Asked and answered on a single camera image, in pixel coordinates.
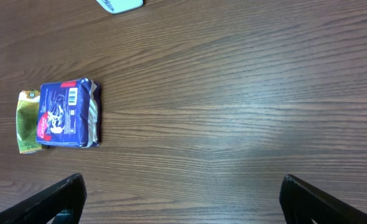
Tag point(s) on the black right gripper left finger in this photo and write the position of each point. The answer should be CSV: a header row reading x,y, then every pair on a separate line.
x,y
62,202

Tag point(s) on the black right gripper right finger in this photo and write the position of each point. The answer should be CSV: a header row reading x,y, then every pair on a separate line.
x,y
301,203

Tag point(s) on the white barcode scanner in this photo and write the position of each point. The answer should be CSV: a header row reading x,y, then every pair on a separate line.
x,y
119,6

